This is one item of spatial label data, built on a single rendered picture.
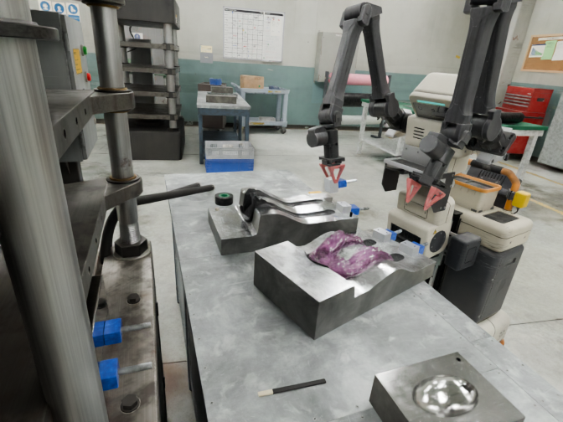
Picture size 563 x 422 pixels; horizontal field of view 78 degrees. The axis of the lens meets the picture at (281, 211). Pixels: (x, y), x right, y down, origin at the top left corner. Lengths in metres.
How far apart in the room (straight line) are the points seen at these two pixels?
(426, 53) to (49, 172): 8.89
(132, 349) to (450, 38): 9.03
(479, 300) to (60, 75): 1.82
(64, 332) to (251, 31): 7.45
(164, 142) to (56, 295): 4.80
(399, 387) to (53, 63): 1.14
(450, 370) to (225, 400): 0.43
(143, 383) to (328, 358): 0.38
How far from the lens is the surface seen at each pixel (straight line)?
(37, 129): 0.34
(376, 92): 1.56
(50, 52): 1.19
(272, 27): 7.78
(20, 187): 0.35
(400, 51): 8.75
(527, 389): 0.96
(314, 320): 0.84
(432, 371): 0.78
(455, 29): 9.43
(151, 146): 5.18
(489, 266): 1.80
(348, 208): 1.31
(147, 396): 0.80
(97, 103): 0.98
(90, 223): 0.87
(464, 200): 1.85
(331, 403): 0.77
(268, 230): 1.16
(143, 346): 0.89
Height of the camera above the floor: 1.39
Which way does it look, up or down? 23 degrees down
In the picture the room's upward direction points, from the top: 4 degrees clockwise
